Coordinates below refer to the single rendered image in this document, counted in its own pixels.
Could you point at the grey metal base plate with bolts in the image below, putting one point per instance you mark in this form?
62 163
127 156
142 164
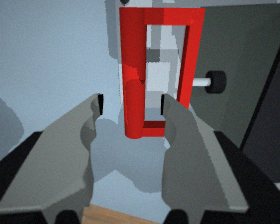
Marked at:
164 46

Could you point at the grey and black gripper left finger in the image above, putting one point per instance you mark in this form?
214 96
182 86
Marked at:
51 171

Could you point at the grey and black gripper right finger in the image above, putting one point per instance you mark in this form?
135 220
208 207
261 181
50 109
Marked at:
209 177

